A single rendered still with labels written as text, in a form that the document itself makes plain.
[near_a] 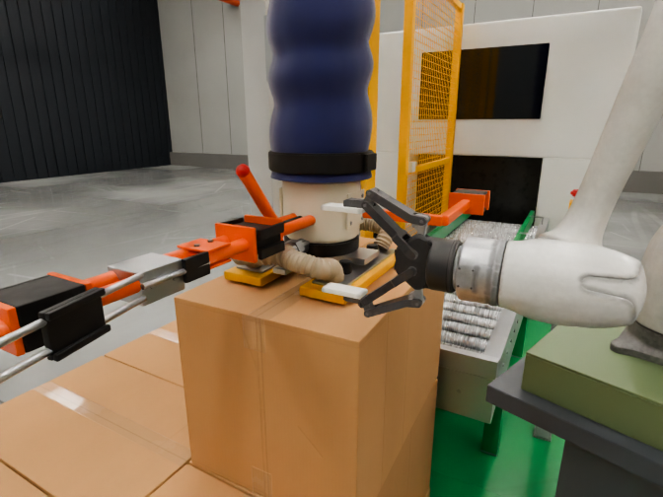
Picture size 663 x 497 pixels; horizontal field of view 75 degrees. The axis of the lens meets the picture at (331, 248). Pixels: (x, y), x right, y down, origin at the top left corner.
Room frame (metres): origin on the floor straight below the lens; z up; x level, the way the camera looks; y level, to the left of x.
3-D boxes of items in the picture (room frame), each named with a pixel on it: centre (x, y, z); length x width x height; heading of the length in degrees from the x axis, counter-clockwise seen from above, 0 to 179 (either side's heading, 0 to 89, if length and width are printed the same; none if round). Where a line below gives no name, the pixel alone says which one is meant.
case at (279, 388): (0.96, 0.00, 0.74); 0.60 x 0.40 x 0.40; 153
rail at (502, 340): (2.15, -1.04, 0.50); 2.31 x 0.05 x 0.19; 151
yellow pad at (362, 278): (0.90, -0.06, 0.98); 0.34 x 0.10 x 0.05; 152
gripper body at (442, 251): (0.59, -0.14, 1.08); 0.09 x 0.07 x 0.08; 61
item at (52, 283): (0.42, 0.31, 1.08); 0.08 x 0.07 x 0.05; 152
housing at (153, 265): (0.54, 0.24, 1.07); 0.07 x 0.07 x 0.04; 62
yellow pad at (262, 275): (0.99, 0.11, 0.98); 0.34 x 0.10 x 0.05; 152
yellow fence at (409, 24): (3.04, -0.68, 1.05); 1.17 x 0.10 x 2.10; 151
